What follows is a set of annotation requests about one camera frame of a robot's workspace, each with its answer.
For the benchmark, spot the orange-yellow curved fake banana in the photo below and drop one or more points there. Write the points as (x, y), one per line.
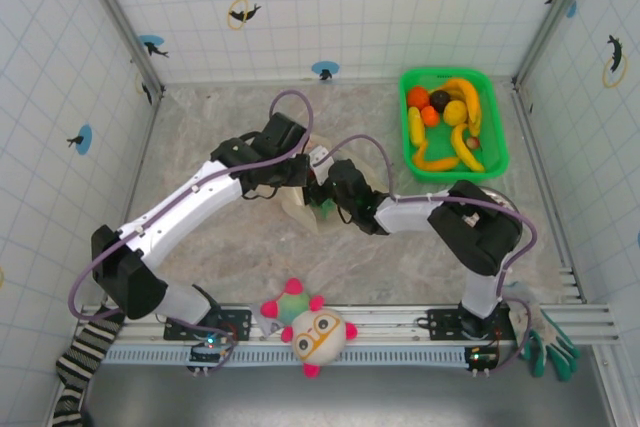
(435, 164)

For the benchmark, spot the small pink fake apple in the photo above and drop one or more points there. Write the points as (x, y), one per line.
(473, 142)

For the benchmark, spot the black white striped sock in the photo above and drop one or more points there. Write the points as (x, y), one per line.
(85, 347)

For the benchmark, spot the yellow fake lemon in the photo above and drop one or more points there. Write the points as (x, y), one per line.
(455, 112)

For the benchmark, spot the seal blue oval sticker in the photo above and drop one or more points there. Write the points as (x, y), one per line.
(325, 69)

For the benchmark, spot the small circuit board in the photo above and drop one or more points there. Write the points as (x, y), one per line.
(480, 358)
(210, 347)

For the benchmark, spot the yellow fake corn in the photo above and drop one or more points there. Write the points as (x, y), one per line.
(415, 127)

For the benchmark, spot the green white work glove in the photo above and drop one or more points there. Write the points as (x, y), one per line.
(555, 352)

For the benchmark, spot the large fake orange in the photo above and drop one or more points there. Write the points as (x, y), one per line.
(418, 96)

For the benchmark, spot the green plastic basket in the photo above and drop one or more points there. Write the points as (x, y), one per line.
(495, 147)

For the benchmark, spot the shark blue oval sticker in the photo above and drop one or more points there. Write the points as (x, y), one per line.
(152, 44)

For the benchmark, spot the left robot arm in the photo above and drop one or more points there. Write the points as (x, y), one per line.
(190, 207)

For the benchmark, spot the yellow fake banana bunch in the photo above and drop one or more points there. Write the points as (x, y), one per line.
(472, 102)

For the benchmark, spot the round plush toy with glasses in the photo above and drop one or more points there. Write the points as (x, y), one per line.
(317, 337)

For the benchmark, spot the beige printed plastic bag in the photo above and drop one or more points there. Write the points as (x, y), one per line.
(300, 209)

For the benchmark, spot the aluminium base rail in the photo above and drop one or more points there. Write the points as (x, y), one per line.
(390, 319)

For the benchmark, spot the grey metal frame post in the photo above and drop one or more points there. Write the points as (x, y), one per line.
(120, 17)
(555, 17)

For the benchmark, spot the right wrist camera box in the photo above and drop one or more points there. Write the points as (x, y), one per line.
(318, 155)

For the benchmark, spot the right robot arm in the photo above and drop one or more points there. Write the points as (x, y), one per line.
(480, 292)

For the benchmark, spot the bird blue oval sticker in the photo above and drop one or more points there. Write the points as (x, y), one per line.
(84, 139)

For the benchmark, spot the small fake tangerine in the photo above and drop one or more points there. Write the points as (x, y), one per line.
(430, 116)

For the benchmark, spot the dark fake mangosteen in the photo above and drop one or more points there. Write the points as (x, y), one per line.
(440, 98)

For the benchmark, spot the round white orange coaster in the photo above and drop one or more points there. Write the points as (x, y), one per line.
(500, 195)

